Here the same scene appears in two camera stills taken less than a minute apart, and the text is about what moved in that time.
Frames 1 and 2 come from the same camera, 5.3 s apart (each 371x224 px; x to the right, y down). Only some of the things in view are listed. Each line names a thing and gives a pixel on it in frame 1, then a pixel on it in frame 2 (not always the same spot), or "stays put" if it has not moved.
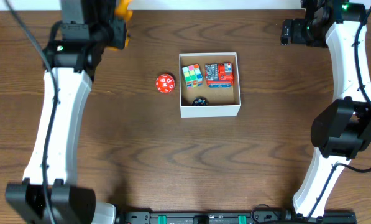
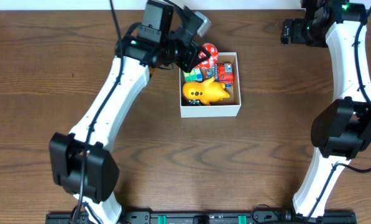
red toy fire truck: [219, 75] stays put
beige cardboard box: [222, 102] stays put
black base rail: [267, 216] stays put
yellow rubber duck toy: [122, 13] -> [207, 92]
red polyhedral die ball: [164, 83] -> [213, 58]
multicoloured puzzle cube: [193, 76] stays put
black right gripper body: [286, 34] stays put
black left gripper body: [117, 32] -> [189, 54]
